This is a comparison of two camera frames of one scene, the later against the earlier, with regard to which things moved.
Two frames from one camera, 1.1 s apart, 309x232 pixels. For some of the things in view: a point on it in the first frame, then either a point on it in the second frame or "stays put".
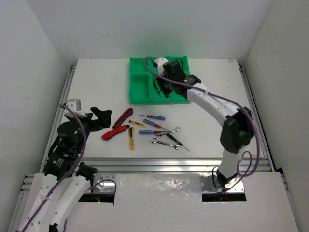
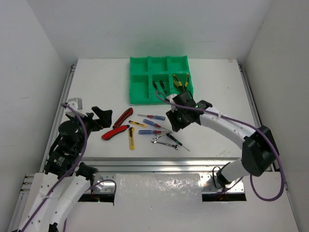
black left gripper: (91, 120) stays put
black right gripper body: (166, 84) -> (178, 119)
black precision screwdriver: (176, 140) stays put
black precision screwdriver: (156, 87) stays put
